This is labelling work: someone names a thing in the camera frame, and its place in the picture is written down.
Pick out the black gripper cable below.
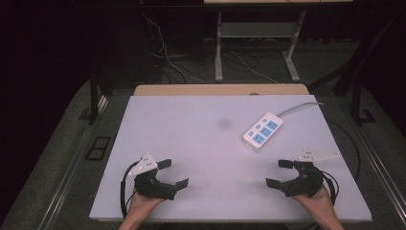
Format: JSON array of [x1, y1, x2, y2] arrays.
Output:
[[320, 171, 340, 206], [120, 161, 142, 220]]

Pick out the metal floor rail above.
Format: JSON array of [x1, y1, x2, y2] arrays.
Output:
[[352, 123, 406, 217], [37, 95, 109, 230]]

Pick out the black floor frame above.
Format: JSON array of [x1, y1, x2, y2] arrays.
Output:
[[84, 136, 112, 162]]

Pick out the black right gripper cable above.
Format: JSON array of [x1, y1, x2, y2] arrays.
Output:
[[320, 171, 340, 206]]

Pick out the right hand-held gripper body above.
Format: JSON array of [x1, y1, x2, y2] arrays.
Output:
[[281, 149, 341, 198]]

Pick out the white power strip blue sockets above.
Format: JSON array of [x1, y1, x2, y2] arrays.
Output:
[[242, 112, 284, 152]]

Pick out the person's right hand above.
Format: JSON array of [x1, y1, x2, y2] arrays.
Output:
[[291, 185, 336, 219]]

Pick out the person's left hand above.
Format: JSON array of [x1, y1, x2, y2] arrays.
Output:
[[127, 190, 166, 222]]

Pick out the black floor cable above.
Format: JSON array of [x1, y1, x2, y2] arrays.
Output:
[[325, 119, 362, 183]]

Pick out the grey metal desk frame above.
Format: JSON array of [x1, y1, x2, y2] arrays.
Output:
[[214, 11, 306, 83]]

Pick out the black metal stand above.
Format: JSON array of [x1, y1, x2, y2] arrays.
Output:
[[350, 71, 378, 127], [88, 68, 101, 126]]

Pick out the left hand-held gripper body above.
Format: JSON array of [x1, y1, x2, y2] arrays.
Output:
[[128, 152, 178, 201]]

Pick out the grey power strip cable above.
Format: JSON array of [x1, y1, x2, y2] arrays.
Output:
[[277, 101, 326, 119]]

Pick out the wooden table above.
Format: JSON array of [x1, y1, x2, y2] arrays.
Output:
[[133, 83, 310, 97]]

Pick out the white floor cable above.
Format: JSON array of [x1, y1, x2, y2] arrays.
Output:
[[229, 51, 280, 85], [142, 12, 206, 85]]

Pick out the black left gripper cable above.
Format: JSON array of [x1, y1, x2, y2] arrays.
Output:
[[120, 161, 142, 220]]

